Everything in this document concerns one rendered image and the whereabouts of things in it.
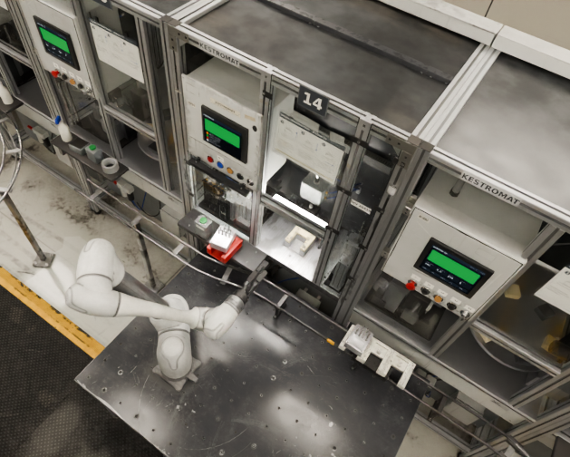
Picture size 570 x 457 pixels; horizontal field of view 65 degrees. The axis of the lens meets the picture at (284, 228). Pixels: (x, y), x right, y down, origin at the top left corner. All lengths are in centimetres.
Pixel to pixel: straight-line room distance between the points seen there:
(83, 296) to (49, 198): 243
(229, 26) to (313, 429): 188
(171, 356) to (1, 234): 222
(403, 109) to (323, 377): 144
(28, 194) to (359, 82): 314
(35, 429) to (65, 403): 20
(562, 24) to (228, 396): 431
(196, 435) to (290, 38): 183
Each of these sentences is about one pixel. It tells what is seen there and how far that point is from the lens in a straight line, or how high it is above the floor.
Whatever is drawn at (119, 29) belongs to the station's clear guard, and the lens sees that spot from 231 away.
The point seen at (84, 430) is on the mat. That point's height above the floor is 1.
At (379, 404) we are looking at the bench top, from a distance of 253.
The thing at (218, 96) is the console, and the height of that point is 182.
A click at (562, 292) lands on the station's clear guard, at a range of 184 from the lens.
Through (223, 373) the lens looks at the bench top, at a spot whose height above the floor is 68.
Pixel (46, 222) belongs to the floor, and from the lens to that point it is 404.
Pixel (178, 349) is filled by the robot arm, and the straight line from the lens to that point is 223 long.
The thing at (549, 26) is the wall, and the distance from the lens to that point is 519.
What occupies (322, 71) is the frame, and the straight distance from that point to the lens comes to 183.
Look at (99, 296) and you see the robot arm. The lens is 184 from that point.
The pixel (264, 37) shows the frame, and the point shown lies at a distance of 197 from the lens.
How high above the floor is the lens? 301
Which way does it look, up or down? 53 degrees down
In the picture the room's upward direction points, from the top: 10 degrees clockwise
